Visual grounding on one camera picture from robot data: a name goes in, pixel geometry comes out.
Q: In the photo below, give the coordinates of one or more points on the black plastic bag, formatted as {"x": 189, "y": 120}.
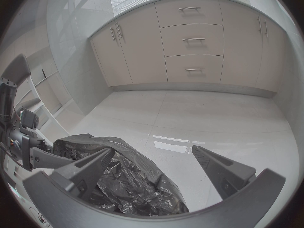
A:
{"x": 133, "y": 186}

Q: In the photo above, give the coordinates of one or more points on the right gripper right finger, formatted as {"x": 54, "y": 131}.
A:
{"x": 228, "y": 177}

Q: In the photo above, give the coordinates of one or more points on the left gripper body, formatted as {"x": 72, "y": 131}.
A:
{"x": 26, "y": 151}

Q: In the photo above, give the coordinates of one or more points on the grey padded chair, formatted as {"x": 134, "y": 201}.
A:
{"x": 19, "y": 65}

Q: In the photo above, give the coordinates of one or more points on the beige cabinet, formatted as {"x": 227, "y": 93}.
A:
{"x": 192, "y": 39}

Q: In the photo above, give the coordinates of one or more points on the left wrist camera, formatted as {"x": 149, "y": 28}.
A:
{"x": 29, "y": 119}

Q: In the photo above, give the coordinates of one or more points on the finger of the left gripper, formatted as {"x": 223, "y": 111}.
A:
{"x": 36, "y": 143}
{"x": 40, "y": 159}

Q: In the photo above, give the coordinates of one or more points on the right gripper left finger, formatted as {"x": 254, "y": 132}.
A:
{"x": 80, "y": 174}

